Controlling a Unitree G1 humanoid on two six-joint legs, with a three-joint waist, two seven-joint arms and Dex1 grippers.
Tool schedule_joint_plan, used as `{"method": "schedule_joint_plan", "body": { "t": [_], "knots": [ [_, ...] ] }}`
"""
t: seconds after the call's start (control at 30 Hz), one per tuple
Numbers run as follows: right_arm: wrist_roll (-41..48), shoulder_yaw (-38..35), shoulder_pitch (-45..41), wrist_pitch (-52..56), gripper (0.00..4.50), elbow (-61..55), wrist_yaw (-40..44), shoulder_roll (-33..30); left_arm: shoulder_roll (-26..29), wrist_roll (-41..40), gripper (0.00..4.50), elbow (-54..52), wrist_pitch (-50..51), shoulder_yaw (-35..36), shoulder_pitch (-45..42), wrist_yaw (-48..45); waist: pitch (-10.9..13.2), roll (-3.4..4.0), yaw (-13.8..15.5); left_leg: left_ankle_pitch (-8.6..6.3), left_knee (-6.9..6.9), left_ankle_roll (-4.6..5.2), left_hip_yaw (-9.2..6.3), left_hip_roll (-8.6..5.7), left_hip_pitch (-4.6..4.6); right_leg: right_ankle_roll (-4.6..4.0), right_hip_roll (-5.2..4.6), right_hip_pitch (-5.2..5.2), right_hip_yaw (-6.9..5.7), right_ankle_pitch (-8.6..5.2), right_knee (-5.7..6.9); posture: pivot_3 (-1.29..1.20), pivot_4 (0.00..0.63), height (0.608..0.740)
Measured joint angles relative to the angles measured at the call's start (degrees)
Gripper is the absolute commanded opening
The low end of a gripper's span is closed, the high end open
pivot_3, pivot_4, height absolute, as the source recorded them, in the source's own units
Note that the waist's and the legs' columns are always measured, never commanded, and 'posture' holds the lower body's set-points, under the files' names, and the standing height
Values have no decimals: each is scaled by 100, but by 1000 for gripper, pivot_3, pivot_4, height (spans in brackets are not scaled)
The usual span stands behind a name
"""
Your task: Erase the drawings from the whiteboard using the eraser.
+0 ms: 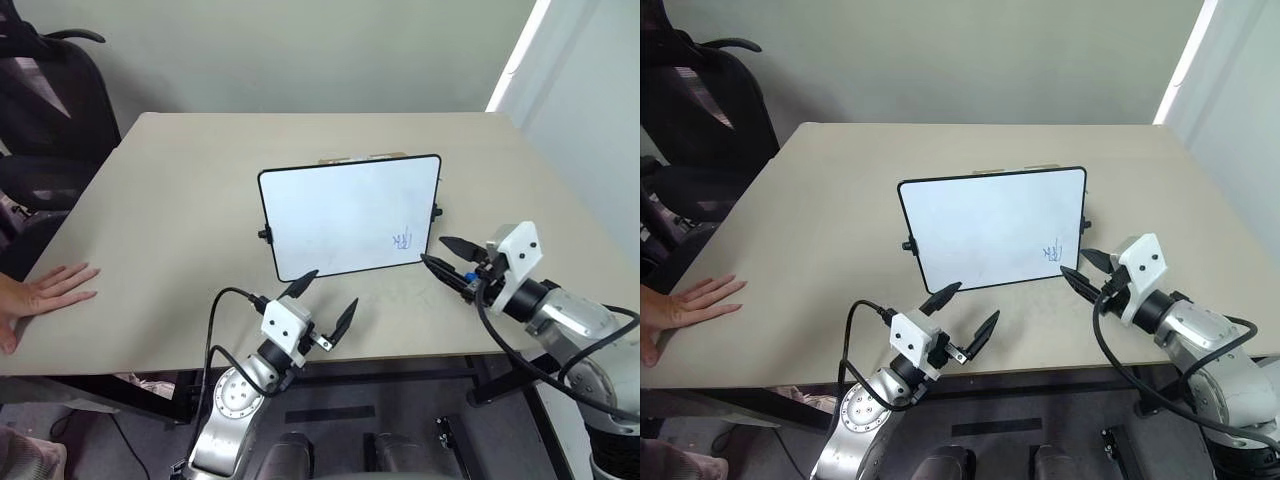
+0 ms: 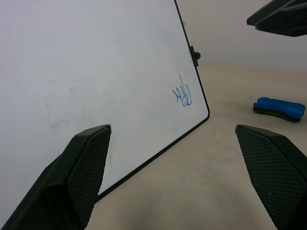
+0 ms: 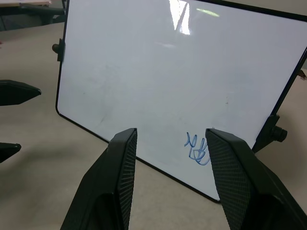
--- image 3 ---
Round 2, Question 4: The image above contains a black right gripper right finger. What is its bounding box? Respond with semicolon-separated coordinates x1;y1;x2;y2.
205;128;307;230

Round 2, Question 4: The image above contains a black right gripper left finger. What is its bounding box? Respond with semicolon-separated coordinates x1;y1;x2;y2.
59;127;138;230

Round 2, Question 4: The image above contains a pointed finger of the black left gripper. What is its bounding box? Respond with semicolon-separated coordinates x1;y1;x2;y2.
0;80;42;107
0;142;22;164

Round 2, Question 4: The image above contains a blue marker scribble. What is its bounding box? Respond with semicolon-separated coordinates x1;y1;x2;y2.
184;132;212;167

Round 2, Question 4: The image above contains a black whiteboard pivot knob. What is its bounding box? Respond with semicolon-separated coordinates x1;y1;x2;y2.
52;38;66;62
252;115;288;154

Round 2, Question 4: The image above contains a light wooden background desk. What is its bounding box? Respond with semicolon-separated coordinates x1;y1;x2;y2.
0;0;52;8

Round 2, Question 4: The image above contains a black-framed whiteboard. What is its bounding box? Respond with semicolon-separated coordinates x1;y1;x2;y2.
55;0;307;204

